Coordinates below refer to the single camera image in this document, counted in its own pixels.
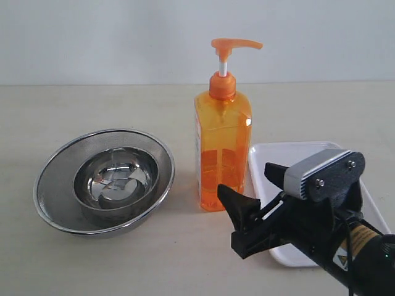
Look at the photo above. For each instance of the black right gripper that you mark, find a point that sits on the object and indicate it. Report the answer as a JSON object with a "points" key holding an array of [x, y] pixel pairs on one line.
{"points": [[317, 229]]}

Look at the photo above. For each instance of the orange pump soap bottle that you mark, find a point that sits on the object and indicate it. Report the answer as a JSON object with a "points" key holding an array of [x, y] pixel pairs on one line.
{"points": [[223, 127]]}

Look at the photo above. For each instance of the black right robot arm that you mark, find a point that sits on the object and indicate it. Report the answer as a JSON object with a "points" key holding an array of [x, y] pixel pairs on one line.
{"points": [[371, 271]]}

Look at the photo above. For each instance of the small shiny steel bowl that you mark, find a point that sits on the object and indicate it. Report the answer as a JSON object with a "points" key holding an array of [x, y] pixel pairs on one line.
{"points": [[115, 184]]}

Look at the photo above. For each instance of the large steel mesh bowl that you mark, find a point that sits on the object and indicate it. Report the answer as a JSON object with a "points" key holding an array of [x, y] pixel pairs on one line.
{"points": [[54, 196]]}

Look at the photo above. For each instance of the white rectangular plastic tray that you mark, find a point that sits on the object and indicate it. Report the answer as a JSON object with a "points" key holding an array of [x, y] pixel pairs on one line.
{"points": [[287, 154]]}

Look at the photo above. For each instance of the silver wrist camera on right gripper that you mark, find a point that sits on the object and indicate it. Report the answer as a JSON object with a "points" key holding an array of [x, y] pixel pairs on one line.
{"points": [[328, 174]]}

